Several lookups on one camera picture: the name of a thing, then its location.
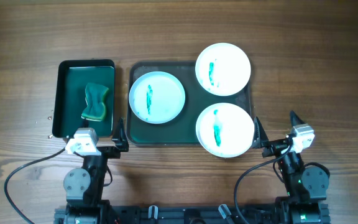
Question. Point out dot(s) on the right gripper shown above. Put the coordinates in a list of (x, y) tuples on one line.
[(278, 146)]

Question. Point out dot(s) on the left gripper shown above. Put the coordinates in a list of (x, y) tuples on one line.
[(105, 150)]

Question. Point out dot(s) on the green yellow sponge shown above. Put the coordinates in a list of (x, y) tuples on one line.
[(95, 95)]

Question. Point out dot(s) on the white plate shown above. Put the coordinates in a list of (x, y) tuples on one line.
[(157, 97), (223, 69), (225, 130)]

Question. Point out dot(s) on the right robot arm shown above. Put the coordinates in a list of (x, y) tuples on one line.
[(306, 184)]

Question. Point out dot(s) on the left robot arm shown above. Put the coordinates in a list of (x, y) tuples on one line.
[(84, 185)]

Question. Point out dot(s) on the large dark green tray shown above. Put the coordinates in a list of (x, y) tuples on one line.
[(179, 132)]

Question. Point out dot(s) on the small black water tray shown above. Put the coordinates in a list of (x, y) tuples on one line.
[(70, 100)]

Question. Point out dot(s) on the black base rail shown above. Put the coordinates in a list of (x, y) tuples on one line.
[(185, 214)]

